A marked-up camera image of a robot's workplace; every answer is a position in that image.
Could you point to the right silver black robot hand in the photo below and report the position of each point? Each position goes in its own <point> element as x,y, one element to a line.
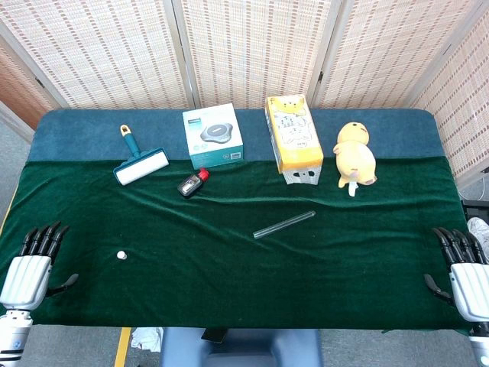
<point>471,286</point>

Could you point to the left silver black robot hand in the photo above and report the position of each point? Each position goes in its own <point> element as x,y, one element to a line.
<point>26,283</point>

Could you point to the small white cap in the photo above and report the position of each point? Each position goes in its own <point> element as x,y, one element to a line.
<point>121,255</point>

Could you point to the clear glass test tube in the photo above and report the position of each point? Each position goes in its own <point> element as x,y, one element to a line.
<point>284,225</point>

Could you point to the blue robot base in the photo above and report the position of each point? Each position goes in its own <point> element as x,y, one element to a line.
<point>244,351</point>

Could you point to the white sneaker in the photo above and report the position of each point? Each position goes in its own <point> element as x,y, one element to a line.
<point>479,233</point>

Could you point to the black box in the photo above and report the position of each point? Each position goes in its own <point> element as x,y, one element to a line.
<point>475,210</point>

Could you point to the crumpled white cloth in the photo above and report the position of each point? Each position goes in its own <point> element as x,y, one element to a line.
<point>147,338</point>

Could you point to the blue table cover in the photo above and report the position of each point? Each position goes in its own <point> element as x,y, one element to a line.
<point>76,134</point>

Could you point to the yellow plush toy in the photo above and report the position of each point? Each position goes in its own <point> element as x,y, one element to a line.
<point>355,156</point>

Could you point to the flat black device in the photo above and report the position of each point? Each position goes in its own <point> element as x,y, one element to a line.
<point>214,335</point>

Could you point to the dark green velvet cloth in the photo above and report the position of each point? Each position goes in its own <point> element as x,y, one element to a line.
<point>229,275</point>

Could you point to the yellow cat tissue pack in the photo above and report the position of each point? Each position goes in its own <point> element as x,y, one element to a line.
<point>294,134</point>

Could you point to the teal white speaker box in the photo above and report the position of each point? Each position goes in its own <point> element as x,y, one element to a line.
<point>214,134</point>

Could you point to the woven bamboo folding screen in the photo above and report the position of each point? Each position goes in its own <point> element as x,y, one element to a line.
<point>248,49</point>

